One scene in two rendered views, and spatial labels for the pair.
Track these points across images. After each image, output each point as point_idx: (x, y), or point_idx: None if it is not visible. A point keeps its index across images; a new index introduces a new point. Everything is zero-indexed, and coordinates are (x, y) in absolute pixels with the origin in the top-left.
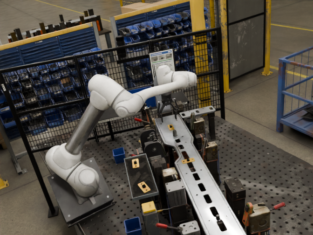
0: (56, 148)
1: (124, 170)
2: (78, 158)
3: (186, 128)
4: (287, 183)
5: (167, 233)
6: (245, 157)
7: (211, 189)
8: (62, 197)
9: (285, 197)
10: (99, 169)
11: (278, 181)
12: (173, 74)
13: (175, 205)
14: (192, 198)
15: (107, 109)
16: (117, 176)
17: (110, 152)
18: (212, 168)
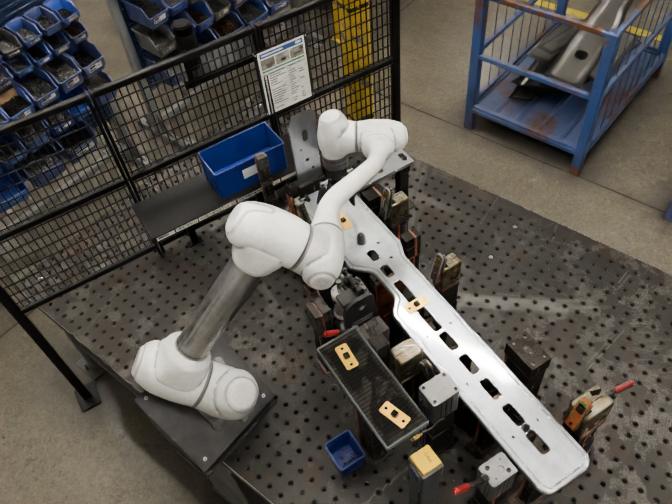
0: (156, 354)
1: (256, 317)
2: (210, 361)
3: (376, 220)
4: (567, 288)
5: (405, 441)
6: (479, 243)
7: (487, 364)
8: (180, 430)
9: (573, 319)
10: (230, 347)
11: (552, 287)
12: (359, 132)
13: (441, 417)
14: (463, 394)
15: (180, 191)
16: (249, 336)
17: (206, 277)
18: (447, 297)
